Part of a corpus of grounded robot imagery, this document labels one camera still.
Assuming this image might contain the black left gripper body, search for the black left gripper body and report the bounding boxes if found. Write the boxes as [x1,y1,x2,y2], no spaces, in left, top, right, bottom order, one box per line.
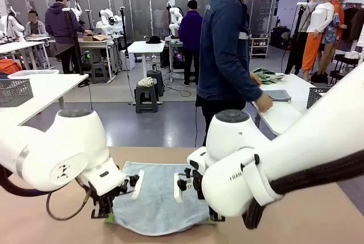
[96,187,126,209]

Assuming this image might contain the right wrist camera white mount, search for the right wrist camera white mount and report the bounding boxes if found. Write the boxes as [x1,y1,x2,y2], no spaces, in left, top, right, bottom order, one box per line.
[173,167,195,202]

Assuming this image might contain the dark grey stool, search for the dark grey stool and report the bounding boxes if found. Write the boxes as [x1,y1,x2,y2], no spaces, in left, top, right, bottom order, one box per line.
[146,69,165,97]

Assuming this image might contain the black left arm cable sleeve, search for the black left arm cable sleeve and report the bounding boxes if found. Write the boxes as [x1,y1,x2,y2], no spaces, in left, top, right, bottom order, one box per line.
[0,164,49,198]

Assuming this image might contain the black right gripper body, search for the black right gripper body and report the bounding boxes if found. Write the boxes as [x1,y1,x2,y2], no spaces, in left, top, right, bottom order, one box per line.
[193,169,206,199]

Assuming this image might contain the orange cloth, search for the orange cloth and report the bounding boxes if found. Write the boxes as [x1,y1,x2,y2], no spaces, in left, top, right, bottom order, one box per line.
[0,59,23,75]

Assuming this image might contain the mannequin with orange trousers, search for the mannequin with orange trousers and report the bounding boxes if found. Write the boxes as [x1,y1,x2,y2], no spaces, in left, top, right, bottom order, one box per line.
[301,0,336,75]

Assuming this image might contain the dark grey perforated basket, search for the dark grey perforated basket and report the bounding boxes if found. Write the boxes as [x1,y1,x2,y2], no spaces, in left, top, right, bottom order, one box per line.
[306,86,332,110]

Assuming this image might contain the thin black left gripper cable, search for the thin black left gripper cable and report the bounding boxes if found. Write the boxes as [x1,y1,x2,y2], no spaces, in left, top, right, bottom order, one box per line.
[46,188,93,221]

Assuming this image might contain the black tripod pole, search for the black tripod pole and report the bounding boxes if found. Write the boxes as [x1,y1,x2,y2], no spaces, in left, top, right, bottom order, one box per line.
[64,7,85,76]

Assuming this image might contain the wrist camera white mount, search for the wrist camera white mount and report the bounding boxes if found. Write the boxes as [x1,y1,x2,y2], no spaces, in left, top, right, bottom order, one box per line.
[173,167,195,202]
[123,169,145,200]

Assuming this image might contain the person's right forearm denim sleeve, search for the person's right forearm denim sleeve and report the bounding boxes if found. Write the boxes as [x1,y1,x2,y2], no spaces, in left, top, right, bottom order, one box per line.
[227,76,264,103]

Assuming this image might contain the grey robot table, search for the grey robot table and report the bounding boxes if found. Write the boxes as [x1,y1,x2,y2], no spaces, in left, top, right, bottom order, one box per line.
[164,36,185,82]

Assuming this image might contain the white standing desk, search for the white standing desk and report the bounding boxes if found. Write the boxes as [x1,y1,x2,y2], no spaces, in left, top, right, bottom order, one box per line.
[127,41,166,105]

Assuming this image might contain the white side table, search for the white side table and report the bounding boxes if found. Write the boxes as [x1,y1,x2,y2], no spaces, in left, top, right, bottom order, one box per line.
[250,73,330,137]

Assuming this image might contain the person in dark purple hoodie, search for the person in dark purple hoodie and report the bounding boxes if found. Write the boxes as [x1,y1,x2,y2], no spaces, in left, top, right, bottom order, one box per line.
[44,0,86,74]

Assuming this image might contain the person's right hand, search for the person's right hand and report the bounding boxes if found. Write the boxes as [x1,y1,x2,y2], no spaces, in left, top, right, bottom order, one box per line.
[254,93,274,113]

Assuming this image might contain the computer tower with coloured lights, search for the computer tower with coloured lights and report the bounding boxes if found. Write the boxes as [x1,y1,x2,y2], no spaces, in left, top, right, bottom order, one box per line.
[170,45,185,73]

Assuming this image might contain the wooden shoe shelf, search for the wooden shoe shelf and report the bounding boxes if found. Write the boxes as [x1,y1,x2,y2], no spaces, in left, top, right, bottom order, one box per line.
[250,36,270,59]

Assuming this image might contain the black bag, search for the black bag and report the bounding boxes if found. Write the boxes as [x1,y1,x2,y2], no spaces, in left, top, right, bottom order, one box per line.
[270,27,291,51]

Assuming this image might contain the seated person in grey jacket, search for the seated person in grey jacket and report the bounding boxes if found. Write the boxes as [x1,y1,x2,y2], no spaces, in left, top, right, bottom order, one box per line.
[24,10,49,39]

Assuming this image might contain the light blue towel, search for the light blue towel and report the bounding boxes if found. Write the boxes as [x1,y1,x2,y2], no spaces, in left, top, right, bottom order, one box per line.
[112,160,211,235]

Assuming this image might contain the white computer case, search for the white computer case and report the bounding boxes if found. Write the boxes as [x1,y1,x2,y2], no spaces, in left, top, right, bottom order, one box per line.
[119,49,136,71]

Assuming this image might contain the white plastic bin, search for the white plastic bin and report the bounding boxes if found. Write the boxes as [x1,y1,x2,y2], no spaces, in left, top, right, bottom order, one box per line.
[7,69,60,80]

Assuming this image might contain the white table with metal legs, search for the white table with metal legs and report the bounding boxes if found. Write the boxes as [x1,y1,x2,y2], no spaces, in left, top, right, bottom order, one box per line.
[48,38,117,81]

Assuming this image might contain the cream rolled towel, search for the cream rolled towel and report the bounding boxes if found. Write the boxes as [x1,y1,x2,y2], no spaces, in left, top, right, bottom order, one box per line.
[138,76,155,88]

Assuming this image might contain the white background table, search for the white background table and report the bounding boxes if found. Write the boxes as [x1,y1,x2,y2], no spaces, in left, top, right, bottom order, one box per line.
[0,41,52,70]

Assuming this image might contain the person in violet hoodie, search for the person in violet hoodie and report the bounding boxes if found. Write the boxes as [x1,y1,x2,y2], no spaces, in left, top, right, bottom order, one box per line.
[178,0,204,87]

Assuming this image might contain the black floor cables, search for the black floor cables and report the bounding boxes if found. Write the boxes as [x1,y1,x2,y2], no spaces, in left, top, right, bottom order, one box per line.
[163,78,197,97]

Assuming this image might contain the clothes rack with dark clothes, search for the clothes rack with dark clothes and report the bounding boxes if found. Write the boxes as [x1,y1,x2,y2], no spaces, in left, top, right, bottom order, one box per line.
[340,1,364,43]

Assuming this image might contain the person in denim jacket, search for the person in denim jacket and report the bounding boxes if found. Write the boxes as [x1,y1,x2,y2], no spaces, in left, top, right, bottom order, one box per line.
[195,0,274,147]

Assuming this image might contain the open cardboard box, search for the open cardboard box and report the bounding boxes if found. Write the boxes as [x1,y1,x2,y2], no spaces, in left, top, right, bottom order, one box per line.
[82,35,110,42]

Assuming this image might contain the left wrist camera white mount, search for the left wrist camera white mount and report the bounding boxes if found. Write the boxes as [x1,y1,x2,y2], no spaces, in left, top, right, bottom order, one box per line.
[123,169,145,200]

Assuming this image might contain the grey step stool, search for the grey step stool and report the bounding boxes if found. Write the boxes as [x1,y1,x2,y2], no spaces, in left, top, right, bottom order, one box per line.
[135,84,159,114]
[90,61,110,84]

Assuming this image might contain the black trolley cart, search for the black trolley cart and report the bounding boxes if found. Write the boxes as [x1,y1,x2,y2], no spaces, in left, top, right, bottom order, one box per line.
[331,53,362,85]

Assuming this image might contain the black camera pole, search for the black camera pole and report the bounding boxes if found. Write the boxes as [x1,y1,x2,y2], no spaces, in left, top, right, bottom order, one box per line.
[119,6,129,57]

